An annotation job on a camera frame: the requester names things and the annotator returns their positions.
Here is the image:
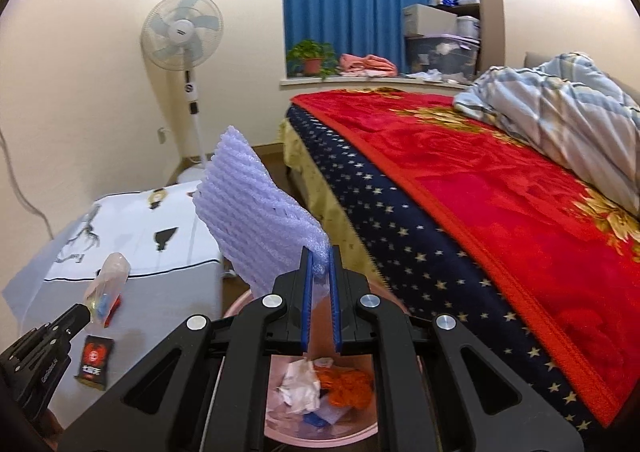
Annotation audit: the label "clear zip bag with items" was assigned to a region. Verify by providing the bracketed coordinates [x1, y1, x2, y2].
[84, 252, 131, 328]

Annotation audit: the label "purple foam net sheet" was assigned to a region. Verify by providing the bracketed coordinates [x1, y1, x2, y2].
[193, 126, 330, 303]

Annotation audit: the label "white paper ball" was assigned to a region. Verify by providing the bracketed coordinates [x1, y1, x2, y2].
[278, 358, 333, 414]

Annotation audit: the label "orange plastic bag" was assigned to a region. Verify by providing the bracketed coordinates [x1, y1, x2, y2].
[314, 366, 374, 410]

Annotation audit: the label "blue plastic bag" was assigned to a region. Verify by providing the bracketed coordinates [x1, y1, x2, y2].
[303, 412, 332, 428]

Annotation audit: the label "pink trash bin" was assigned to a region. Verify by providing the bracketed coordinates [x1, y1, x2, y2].
[221, 279, 426, 448]

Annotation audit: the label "yellow star bed skirt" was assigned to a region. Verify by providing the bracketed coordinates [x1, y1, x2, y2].
[280, 120, 387, 289]

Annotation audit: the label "black red snack packet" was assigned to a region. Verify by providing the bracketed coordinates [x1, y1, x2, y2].
[75, 335, 114, 390]

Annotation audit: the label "navy star bedsheet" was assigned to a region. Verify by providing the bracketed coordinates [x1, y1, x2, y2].
[285, 106, 601, 439]

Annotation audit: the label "white printed cloth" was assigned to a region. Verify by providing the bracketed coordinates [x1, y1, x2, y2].
[44, 181, 222, 282]

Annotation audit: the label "pink folded clothes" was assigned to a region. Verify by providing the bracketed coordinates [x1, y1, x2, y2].
[338, 54, 398, 78]

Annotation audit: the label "potted green plant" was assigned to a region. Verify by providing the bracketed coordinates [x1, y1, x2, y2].
[286, 38, 338, 79]

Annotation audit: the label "clear storage bin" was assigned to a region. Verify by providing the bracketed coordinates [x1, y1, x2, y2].
[406, 34, 480, 82]

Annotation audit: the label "white cardboard box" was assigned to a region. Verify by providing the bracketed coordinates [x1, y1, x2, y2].
[402, 4, 457, 38]

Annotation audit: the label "white standing fan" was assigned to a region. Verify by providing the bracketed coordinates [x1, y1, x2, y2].
[140, 0, 224, 183]

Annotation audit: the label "plaid striped quilt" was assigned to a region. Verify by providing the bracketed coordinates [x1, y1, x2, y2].
[454, 53, 639, 216]

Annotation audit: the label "grey wall cable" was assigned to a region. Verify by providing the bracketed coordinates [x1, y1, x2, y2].
[0, 128, 56, 241]

